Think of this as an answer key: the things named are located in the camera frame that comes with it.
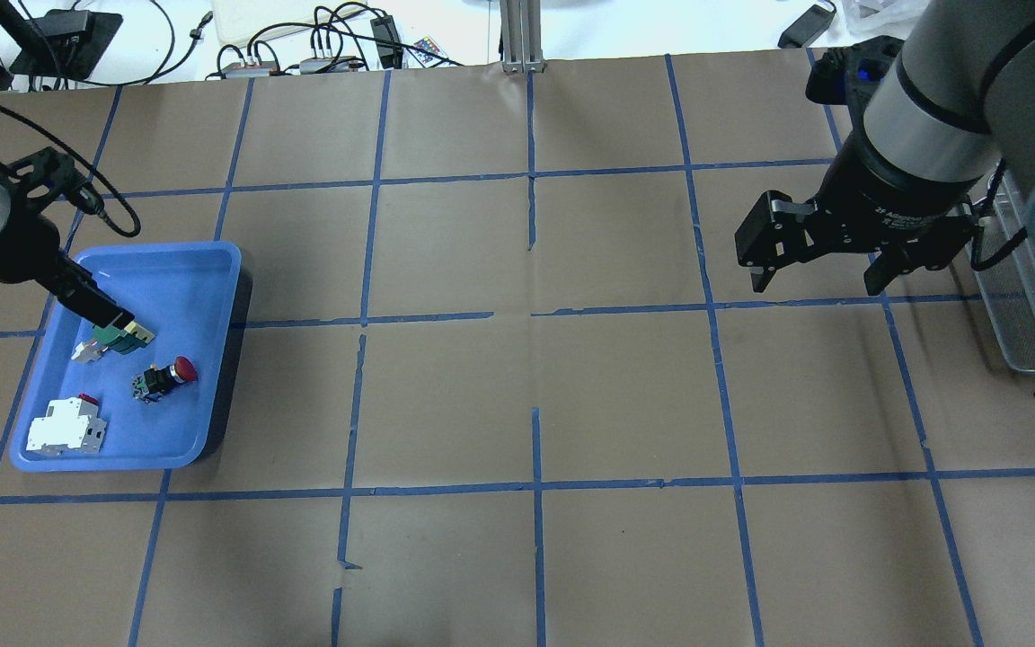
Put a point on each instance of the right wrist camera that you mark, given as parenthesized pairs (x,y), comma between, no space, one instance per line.
(850,76)

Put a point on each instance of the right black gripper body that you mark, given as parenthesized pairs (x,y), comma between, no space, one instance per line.
(888,202)

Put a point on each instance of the blue plastic tray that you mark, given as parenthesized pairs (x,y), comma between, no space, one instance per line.
(193,296)

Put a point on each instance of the black tablet stand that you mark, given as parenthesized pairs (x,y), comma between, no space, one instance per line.
(62,43)

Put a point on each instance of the green yellow terminal block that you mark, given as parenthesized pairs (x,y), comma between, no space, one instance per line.
(122,339)

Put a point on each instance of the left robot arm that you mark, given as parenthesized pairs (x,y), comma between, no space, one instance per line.
(30,245)

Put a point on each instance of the aluminium frame post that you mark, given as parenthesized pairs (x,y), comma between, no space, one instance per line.
(521,37)

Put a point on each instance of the white circuit breaker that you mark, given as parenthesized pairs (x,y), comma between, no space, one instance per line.
(73,425)

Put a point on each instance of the red emergency push button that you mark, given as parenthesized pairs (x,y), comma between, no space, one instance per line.
(154,383)

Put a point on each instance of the wire mesh shelf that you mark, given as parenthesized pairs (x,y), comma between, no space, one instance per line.
(1003,261)

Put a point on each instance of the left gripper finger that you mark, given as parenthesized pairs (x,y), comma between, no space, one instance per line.
(77,290)

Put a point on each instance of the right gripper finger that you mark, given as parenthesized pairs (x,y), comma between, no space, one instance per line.
(774,235)
(889,264)

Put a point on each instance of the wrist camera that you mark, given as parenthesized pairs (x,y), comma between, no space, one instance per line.
(850,76)
(32,183)

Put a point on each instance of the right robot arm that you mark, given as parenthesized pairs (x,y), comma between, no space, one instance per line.
(930,115)

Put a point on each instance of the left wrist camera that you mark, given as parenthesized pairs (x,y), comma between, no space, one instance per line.
(32,183)

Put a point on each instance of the black power adapter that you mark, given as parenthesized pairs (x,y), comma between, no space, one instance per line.
(809,26)

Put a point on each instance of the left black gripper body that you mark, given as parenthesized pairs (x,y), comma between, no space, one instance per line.
(16,250)

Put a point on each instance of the small white connector part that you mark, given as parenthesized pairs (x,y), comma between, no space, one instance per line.
(88,352)

